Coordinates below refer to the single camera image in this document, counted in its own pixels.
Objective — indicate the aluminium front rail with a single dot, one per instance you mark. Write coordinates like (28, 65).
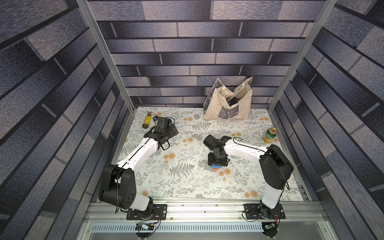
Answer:
(203, 219)

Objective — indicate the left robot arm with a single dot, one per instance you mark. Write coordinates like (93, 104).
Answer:
(118, 182)

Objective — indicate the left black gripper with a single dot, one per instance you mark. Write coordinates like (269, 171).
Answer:
(172, 132)

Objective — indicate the green beverage can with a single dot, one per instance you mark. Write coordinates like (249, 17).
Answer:
(270, 134)

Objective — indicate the aluminium frame post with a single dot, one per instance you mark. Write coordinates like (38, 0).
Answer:
(100, 41)
(318, 24)

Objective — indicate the left aluminium frame post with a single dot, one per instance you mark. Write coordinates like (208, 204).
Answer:
(100, 41)

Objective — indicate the right circuit board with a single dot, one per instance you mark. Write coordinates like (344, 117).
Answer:
(270, 230)

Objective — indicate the yellow label brown bottle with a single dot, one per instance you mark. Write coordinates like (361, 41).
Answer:
(147, 120)

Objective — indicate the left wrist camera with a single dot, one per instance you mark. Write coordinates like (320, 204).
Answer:
(163, 122)

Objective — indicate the left circuit board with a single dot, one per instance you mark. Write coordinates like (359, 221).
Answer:
(144, 226)

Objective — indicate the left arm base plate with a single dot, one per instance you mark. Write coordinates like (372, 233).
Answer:
(152, 213)

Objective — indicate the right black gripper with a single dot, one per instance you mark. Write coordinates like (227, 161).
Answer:
(218, 159)

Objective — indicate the circuit board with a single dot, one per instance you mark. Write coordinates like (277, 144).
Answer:
(144, 226)
(270, 230)

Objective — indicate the blue lego brick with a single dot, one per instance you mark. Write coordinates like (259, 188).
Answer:
(215, 166)

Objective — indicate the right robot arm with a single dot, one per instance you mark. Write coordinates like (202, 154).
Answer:
(275, 166)

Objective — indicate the beige canvas tote bag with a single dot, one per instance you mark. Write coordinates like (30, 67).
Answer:
(224, 104)

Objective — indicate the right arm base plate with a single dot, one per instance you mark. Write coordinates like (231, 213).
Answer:
(255, 212)

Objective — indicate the right aluminium frame post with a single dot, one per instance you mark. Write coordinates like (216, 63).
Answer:
(318, 24)

